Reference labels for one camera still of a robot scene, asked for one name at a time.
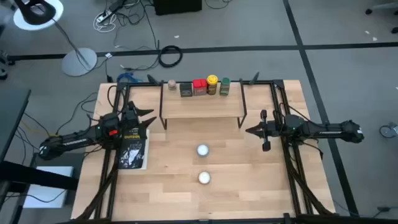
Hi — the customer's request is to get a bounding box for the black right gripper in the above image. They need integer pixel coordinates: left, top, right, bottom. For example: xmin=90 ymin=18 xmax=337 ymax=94
xmin=245 ymin=109 xmax=285 ymax=152

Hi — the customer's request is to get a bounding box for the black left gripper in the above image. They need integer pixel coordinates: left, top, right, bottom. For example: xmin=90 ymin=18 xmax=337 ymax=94
xmin=119 ymin=101 xmax=157 ymax=140

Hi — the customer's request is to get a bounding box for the dark green black pepper tin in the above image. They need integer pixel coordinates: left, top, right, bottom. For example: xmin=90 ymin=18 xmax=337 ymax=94
xmin=179 ymin=82 xmax=193 ymax=98

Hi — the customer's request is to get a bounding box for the green-lidded oregano jar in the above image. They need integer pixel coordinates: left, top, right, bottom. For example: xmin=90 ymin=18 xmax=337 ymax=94
xmin=219 ymin=77 xmax=231 ymax=96

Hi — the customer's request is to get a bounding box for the red smoked paprika tin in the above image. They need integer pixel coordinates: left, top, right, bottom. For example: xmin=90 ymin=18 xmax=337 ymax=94
xmin=192 ymin=78 xmax=208 ymax=96

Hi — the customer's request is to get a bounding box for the yellow-lidded chili seasoning jar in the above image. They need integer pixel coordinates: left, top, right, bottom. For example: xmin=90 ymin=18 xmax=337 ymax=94
xmin=206 ymin=74 xmax=219 ymax=96

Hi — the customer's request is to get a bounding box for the wooden shelf with black legs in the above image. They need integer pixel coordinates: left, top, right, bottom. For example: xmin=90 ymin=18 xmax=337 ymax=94
xmin=159 ymin=79 xmax=248 ymax=130

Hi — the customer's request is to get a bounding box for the black paperback book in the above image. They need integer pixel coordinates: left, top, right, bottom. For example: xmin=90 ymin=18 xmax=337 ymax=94
xmin=117 ymin=126 xmax=150 ymax=170

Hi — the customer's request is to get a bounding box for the white ball upper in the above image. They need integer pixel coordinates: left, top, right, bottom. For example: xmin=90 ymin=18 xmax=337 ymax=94
xmin=196 ymin=144 xmax=210 ymax=157

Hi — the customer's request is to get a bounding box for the patterned orange candle tin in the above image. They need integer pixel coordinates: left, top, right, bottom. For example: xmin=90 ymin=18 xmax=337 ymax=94
xmin=198 ymin=170 xmax=212 ymax=185

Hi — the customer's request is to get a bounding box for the black box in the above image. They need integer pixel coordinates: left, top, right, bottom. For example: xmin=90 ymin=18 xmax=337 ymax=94
xmin=153 ymin=0 xmax=203 ymax=16

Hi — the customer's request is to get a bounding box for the chair caster wheel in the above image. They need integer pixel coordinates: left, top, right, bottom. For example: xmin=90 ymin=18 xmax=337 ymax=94
xmin=379 ymin=122 xmax=398 ymax=139

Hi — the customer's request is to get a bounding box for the dark desk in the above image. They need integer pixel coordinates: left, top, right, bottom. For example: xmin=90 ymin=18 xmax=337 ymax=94
xmin=0 ymin=89 xmax=32 ymax=163

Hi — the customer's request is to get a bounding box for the office chair base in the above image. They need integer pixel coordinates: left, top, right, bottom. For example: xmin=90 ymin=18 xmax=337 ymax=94
xmin=364 ymin=0 xmax=398 ymax=34

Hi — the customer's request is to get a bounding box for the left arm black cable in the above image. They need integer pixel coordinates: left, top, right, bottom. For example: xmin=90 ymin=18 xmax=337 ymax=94
xmin=106 ymin=84 xmax=126 ymax=112

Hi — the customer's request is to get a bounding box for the blue cable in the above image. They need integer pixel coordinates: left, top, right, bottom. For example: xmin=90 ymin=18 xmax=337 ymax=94
xmin=116 ymin=72 xmax=143 ymax=84

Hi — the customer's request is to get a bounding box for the thin black floor cable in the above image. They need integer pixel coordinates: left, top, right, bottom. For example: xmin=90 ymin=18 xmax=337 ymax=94
xmin=119 ymin=55 xmax=161 ymax=72

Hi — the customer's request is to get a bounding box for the black aluminium rig frame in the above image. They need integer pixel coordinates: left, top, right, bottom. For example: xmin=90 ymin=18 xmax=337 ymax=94
xmin=73 ymin=79 xmax=338 ymax=224

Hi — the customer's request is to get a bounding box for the coiled black cable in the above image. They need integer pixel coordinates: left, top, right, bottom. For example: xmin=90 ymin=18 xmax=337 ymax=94
xmin=157 ymin=45 xmax=183 ymax=68

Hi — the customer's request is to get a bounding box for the white cable with power strip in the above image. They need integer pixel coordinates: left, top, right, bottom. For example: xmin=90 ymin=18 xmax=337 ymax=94
xmin=92 ymin=8 xmax=118 ymax=34

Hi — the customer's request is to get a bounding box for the yellow cable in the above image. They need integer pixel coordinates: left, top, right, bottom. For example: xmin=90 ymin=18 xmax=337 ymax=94
xmin=19 ymin=119 xmax=58 ymax=137

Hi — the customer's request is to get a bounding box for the ring light floor lamp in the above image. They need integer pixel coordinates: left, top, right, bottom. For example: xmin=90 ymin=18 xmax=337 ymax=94
xmin=12 ymin=0 xmax=98 ymax=78

